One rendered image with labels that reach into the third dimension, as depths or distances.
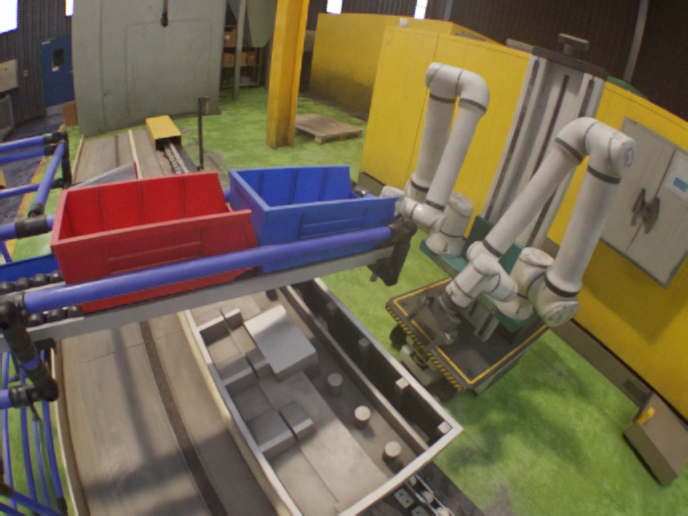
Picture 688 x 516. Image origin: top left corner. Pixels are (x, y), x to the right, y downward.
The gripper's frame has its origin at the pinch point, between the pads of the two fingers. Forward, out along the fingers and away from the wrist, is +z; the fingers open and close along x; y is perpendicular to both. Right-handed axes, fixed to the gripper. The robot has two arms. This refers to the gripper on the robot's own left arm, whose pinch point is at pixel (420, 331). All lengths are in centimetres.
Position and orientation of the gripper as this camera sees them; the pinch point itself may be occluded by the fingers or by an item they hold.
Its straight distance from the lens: 114.1
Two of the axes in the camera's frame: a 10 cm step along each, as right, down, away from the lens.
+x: 3.5, 6.8, -6.4
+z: -5.4, 7.1, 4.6
